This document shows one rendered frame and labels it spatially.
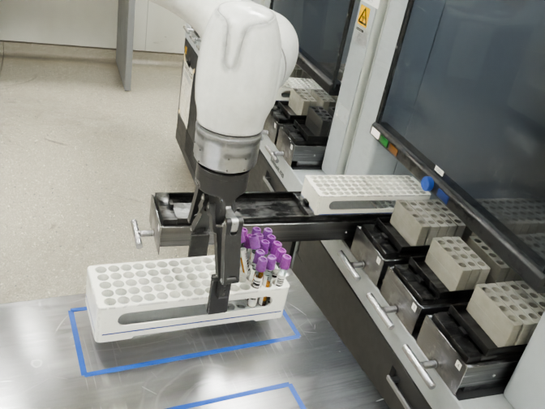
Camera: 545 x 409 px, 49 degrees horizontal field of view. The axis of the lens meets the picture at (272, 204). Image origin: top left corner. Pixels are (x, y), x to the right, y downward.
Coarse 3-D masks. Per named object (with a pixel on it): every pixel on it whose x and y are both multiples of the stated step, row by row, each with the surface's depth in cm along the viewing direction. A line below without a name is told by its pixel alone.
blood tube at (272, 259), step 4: (268, 256) 90; (272, 256) 90; (268, 260) 90; (272, 260) 90; (268, 264) 90; (272, 264) 90; (268, 268) 90; (272, 268) 90; (264, 272) 91; (268, 272) 91; (272, 272) 91; (264, 276) 91; (268, 276) 91; (264, 280) 92; (268, 280) 92; (264, 284) 92; (268, 284) 92; (264, 296) 93; (260, 300) 94; (264, 300) 94; (260, 304) 94; (264, 304) 94
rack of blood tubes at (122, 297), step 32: (96, 288) 84; (128, 288) 86; (160, 288) 88; (192, 288) 88; (288, 288) 94; (96, 320) 82; (128, 320) 88; (160, 320) 90; (192, 320) 89; (224, 320) 91; (256, 320) 94
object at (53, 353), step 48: (0, 336) 87; (48, 336) 88; (144, 336) 92; (192, 336) 93; (240, 336) 95; (288, 336) 97; (336, 336) 99; (0, 384) 79; (48, 384) 81; (96, 384) 82; (144, 384) 84; (192, 384) 85; (240, 384) 87; (288, 384) 88; (336, 384) 90
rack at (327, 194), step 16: (320, 176) 141; (336, 176) 142; (352, 176) 144; (368, 176) 146; (384, 176) 147; (400, 176) 149; (304, 192) 140; (320, 192) 134; (336, 192) 135; (352, 192) 137; (368, 192) 138; (384, 192) 139; (400, 192) 140; (416, 192) 143; (320, 208) 134; (336, 208) 141; (352, 208) 142; (368, 208) 143; (384, 208) 140
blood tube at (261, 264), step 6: (258, 258) 89; (264, 258) 90; (258, 264) 89; (264, 264) 89; (258, 270) 89; (264, 270) 90; (258, 276) 90; (258, 282) 91; (258, 288) 91; (252, 300) 93; (252, 306) 93
